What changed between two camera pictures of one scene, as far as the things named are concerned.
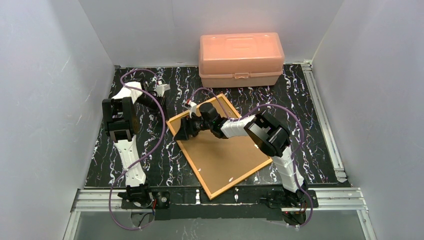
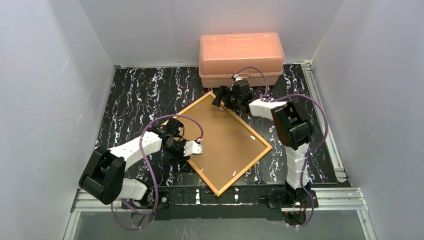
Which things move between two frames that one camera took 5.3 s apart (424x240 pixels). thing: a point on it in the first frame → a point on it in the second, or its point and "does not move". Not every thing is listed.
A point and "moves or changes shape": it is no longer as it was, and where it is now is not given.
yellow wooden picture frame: (257, 167) moves or changes shape
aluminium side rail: (308, 73) does not move
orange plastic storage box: (240, 59) does not move
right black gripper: (192, 123) → (224, 97)
